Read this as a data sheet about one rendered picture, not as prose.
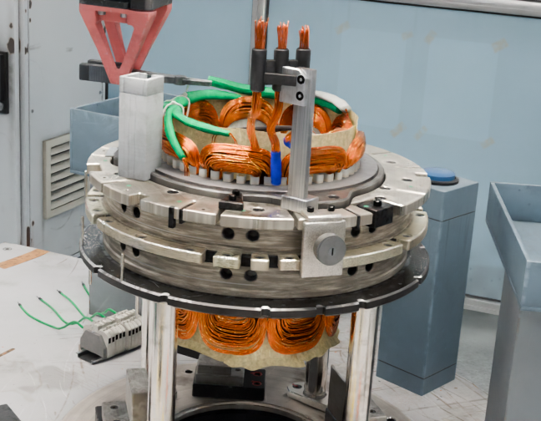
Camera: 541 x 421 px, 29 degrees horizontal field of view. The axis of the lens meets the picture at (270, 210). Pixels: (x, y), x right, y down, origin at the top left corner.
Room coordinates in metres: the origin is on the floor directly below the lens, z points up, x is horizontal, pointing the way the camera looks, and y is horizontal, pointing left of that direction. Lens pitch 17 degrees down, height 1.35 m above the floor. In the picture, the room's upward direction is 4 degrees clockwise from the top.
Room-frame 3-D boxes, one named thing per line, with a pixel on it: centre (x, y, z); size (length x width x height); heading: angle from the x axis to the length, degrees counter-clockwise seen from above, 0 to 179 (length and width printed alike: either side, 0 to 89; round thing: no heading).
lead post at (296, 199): (0.82, -0.02, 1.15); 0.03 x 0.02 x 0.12; 54
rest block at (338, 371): (0.98, -0.10, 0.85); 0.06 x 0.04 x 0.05; 18
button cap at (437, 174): (1.17, -0.19, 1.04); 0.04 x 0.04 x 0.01
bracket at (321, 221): (0.80, -0.04, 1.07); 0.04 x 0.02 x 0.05; 110
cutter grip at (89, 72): (0.97, 0.17, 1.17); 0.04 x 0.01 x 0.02; 78
